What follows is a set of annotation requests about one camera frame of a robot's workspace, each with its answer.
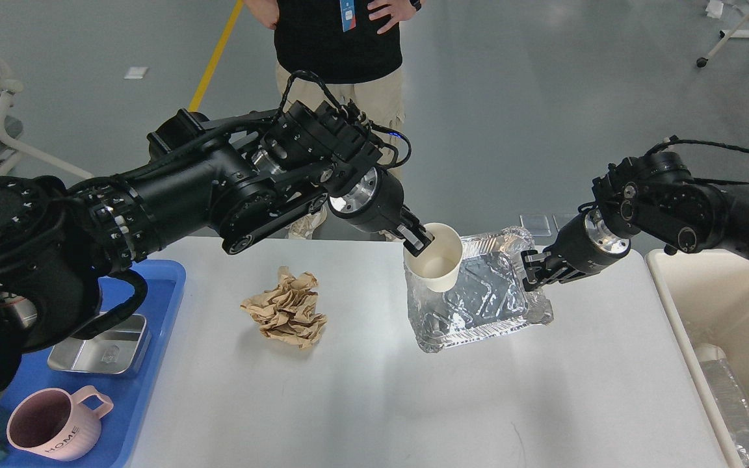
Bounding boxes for blue plastic tray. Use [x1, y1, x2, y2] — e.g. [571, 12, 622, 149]
[0, 259, 185, 467]

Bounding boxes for clear plastic floor plate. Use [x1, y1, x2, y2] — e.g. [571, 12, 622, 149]
[519, 214, 553, 237]

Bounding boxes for person's right hand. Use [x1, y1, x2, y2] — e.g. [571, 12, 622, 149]
[244, 0, 280, 30]

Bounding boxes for foil tray inside bin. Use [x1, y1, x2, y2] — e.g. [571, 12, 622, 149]
[694, 343, 749, 467]

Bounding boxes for brown paper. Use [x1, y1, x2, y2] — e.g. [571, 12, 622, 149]
[240, 266, 328, 350]

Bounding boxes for aluminium foil tray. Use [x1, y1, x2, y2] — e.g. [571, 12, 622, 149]
[404, 226, 554, 353]

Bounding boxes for person's left hand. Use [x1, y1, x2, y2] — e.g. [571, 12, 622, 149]
[367, 0, 427, 34]

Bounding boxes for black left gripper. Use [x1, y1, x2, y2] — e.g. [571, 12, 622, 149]
[329, 168, 434, 257]

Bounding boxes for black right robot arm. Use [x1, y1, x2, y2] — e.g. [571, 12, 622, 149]
[521, 136, 749, 291]

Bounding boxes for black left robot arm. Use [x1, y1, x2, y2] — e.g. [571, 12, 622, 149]
[0, 70, 434, 399]

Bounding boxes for beige plastic bin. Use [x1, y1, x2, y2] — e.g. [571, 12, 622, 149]
[646, 249, 749, 467]

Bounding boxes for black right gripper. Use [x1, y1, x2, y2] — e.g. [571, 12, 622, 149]
[522, 208, 632, 291]

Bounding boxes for pink ceramic mug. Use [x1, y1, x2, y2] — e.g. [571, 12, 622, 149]
[6, 385, 115, 462]

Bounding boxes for square stainless steel tray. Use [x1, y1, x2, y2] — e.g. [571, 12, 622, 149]
[46, 314, 151, 377]

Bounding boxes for white paper cup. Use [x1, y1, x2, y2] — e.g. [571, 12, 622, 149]
[403, 222, 463, 293]

